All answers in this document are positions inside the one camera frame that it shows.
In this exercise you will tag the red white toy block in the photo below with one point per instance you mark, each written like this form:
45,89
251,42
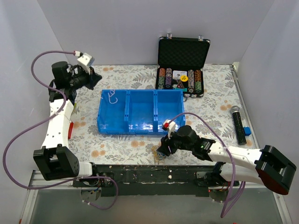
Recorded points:
70,130

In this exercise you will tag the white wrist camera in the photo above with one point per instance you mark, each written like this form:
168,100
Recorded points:
169,126
84,60

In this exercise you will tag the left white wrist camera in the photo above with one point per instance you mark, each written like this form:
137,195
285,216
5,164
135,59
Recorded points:
84,60

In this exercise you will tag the colourful toy brick stack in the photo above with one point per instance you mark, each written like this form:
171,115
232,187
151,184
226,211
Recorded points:
74,109

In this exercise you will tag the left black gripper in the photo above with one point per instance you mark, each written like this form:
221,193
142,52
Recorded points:
91,77

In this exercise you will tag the small blue toy brick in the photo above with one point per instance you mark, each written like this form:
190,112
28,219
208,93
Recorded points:
247,131

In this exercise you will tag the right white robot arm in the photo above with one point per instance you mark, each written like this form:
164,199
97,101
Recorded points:
267,166

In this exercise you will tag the black handheld microphone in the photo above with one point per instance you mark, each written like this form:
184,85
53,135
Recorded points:
240,133

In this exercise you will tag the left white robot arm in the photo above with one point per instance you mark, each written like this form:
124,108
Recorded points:
55,160

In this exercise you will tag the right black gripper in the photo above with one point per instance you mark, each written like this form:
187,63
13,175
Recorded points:
167,145

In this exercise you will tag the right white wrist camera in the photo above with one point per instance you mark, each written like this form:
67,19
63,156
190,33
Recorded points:
169,126

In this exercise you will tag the blue plastic divided bin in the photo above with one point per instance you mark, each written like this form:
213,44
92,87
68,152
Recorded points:
139,112

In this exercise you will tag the black poker chip case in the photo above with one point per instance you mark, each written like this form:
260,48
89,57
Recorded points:
180,64

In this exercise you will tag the aluminium frame rail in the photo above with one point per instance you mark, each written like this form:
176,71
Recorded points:
37,180

